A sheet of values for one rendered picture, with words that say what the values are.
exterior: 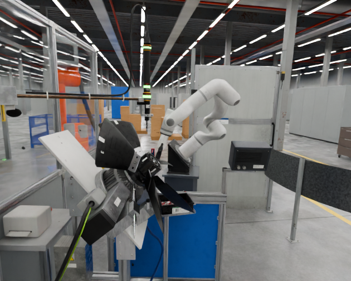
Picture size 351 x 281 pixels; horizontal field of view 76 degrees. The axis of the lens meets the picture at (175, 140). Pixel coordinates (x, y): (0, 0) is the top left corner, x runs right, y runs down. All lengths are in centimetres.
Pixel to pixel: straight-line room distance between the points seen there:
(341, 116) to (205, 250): 931
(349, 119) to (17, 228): 1066
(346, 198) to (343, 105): 818
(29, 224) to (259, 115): 275
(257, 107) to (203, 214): 184
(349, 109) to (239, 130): 802
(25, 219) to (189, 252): 119
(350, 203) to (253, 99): 155
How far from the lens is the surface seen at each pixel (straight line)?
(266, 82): 326
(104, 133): 98
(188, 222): 184
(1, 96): 107
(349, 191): 266
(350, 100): 1086
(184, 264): 205
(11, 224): 140
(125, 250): 132
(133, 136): 130
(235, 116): 313
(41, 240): 134
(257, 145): 168
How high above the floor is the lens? 153
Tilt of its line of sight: 10 degrees down
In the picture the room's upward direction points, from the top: 1 degrees clockwise
